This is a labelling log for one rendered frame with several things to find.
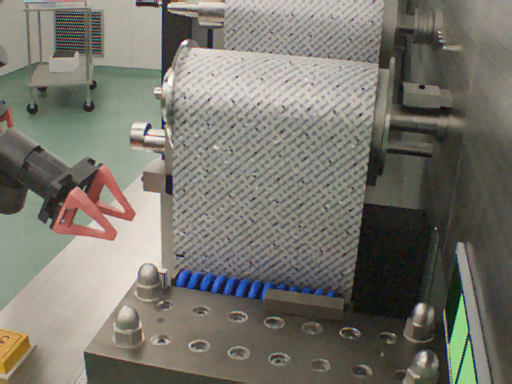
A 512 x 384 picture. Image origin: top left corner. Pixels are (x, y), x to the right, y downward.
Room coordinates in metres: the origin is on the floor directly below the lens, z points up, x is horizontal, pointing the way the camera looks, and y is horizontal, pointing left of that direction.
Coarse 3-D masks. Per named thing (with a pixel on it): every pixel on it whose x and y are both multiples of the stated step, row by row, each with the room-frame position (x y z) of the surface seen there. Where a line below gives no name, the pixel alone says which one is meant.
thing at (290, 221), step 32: (192, 160) 0.71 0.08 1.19; (224, 160) 0.71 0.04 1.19; (256, 160) 0.70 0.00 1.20; (288, 160) 0.69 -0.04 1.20; (192, 192) 0.72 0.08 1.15; (224, 192) 0.71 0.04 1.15; (256, 192) 0.70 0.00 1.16; (288, 192) 0.69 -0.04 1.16; (320, 192) 0.69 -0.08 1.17; (352, 192) 0.68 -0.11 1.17; (192, 224) 0.72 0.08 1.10; (224, 224) 0.71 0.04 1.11; (256, 224) 0.70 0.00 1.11; (288, 224) 0.69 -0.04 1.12; (320, 224) 0.69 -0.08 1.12; (352, 224) 0.68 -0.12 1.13; (192, 256) 0.72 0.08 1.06; (224, 256) 0.71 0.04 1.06; (256, 256) 0.70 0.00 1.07; (288, 256) 0.69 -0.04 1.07; (320, 256) 0.68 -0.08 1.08; (352, 256) 0.68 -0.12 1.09; (320, 288) 0.68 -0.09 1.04
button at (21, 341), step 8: (0, 328) 0.70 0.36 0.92; (0, 336) 0.68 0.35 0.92; (8, 336) 0.68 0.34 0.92; (16, 336) 0.69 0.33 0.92; (24, 336) 0.69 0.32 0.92; (0, 344) 0.66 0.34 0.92; (8, 344) 0.67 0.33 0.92; (16, 344) 0.67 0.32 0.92; (24, 344) 0.68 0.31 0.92; (0, 352) 0.65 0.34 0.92; (8, 352) 0.65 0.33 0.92; (16, 352) 0.66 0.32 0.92; (24, 352) 0.68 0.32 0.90; (0, 360) 0.63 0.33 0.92; (8, 360) 0.64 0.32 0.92; (16, 360) 0.66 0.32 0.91; (0, 368) 0.63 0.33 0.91; (8, 368) 0.63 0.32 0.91
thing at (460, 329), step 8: (464, 312) 0.37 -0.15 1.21; (456, 320) 0.39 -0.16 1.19; (464, 320) 0.36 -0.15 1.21; (456, 328) 0.38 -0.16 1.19; (464, 328) 0.36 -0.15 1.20; (456, 336) 0.38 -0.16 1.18; (464, 336) 0.35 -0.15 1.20; (456, 344) 0.37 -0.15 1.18; (464, 344) 0.35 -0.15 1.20; (456, 352) 0.36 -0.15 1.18; (456, 360) 0.36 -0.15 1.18; (456, 368) 0.35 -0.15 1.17; (456, 376) 0.35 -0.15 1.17
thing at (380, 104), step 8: (384, 72) 0.73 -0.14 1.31; (384, 80) 0.71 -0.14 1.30; (376, 88) 0.70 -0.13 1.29; (384, 88) 0.70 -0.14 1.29; (376, 96) 0.69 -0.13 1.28; (384, 96) 0.69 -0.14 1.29; (376, 104) 0.69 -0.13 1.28; (384, 104) 0.69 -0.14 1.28; (376, 112) 0.68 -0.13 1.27; (384, 112) 0.68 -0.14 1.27; (376, 120) 0.68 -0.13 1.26; (384, 120) 0.68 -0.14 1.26; (376, 128) 0.68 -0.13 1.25; (376, 136) 0.68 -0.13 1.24; (376, 144) 0.68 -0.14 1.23; (376, 152) 0.69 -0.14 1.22; (368, 160) 0.71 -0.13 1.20; (376, 160) 0.70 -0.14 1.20
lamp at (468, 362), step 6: (468, 342) 0.33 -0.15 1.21; (468, 348) 0.33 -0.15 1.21; (468, 354) 0.33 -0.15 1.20; (468, 360) 0.32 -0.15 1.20; (462, 366) 0.33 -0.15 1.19; (468, 366) 0.32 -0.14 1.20; (462, 372) 0.33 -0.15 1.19; (468, 372) 0.31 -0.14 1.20; (462, 378) 0.32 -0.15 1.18; (468, 378) 0.31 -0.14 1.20; (474, 378) 0.29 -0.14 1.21
